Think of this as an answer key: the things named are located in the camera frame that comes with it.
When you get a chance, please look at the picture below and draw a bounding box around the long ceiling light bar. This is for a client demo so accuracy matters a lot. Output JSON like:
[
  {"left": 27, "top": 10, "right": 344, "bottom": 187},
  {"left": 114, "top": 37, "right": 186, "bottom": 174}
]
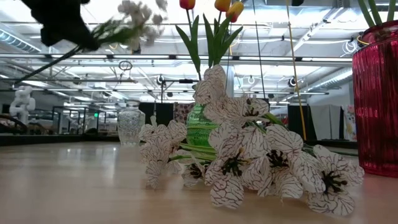
[{"left": 0, "top": 53, "right": 354, "bottom": 62}]

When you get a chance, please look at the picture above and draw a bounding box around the clear cut glass vase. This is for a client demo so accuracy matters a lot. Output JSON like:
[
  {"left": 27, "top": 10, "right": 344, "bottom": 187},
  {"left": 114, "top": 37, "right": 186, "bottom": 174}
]
[{"left": 117, "top": 99, "right": 146, "bottom": 147}]

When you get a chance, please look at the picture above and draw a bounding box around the yellow hanging cable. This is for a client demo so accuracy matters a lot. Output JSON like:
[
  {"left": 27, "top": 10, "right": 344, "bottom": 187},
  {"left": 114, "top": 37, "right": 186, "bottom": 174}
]
[{"left": 285, "top": 0, "right": 308, "bottom": 140}]

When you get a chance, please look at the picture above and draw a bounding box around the green glass vase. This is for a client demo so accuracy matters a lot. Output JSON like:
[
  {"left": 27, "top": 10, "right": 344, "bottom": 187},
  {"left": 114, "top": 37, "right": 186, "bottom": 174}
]
[{"left": 185, "top": 77, "right": 218, "bottom": 147}]

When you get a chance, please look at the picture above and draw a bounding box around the red ribbed glass vase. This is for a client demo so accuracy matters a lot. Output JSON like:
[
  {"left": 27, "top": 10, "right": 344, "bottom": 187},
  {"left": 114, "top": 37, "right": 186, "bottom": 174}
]
[{"left": 352, "top": 20, "right": 398, "bottom": 178}]

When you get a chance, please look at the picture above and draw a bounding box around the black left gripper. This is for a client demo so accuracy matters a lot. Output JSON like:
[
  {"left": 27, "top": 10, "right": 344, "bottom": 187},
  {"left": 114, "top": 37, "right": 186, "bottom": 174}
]
[{"left": 20, "top": 0, "right": 101, "bottom": 52}]

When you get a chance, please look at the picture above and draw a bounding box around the white veined flower bunch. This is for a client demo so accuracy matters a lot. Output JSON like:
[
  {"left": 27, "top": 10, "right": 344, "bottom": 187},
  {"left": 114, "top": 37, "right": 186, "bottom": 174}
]
[
  {"left": 138, "top": 64, "right": 365, "bottom": 217},
  {"left": 12, "top": 0, "right": 170, "bottom": 86}
]

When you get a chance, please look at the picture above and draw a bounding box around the white curtain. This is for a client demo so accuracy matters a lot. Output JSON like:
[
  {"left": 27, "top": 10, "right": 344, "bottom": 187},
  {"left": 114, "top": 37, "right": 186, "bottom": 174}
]
[{"left": 307, "top": 86, "right": 351, "bottom": 141}]

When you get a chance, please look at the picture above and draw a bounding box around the floral poster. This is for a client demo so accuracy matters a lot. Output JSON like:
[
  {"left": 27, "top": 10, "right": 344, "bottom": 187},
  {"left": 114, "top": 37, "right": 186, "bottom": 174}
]
[{"left": 343, "top": 104, "right": 358, "bottom": 142}]

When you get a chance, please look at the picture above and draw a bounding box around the patterned cloth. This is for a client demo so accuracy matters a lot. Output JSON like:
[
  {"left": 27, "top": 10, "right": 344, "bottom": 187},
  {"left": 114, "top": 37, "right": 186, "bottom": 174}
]
[{"left": 173, "top": 102, "right": 193, "bottom": 122}]

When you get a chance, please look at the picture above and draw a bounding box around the white robot figure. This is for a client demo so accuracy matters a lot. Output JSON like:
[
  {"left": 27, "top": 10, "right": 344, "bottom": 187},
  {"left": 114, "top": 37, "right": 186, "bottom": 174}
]
[{"left": 9, "top": 85, "right": 37, "bottom": 125}]

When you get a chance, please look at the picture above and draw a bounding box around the black hanging cable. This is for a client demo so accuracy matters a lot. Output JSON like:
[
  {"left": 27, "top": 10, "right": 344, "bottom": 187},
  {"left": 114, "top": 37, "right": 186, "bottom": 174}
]
[{"left": 251, "top": 0, "right": 266, "bottom": 99}]

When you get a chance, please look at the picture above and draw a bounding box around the black partition panel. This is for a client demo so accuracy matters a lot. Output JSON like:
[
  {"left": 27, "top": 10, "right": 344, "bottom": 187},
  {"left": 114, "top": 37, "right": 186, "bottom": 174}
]
[
  {"left": 287, "top": 104, "right": 312, "bottom": 141},
  {"left": 138, "top": 102, "right": 174, "bottom": 125}
]

